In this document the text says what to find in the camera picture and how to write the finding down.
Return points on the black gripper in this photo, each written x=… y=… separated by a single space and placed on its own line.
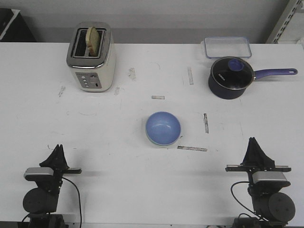
x=53 y=186
x=261 y=188

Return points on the light green bowl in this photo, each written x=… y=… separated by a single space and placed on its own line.
x=162 y=139

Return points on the blue bowl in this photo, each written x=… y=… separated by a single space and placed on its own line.
x=163 y=123

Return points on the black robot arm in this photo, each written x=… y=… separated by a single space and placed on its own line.
x=272 y=208
x=41 y=202

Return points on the dark blue saucepan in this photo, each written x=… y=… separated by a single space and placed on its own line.
x=229 y=94

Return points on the glass lid with blue knob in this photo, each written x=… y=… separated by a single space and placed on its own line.
x=232 y=73

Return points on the cream two-slot toaster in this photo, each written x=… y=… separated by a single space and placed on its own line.
x=92 y=74

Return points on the clear container with blue rim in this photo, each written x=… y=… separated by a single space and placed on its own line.
x=217 y=47

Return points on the slice of toast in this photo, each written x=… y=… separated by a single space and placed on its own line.
x=92 y=39

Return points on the black box in corner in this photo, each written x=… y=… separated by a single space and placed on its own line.
x=13 y=27

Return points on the white slotted shelf upright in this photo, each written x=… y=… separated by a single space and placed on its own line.
x=289 y=28

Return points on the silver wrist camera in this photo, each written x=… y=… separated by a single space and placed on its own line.
x=272 y=176
x=39 y=174

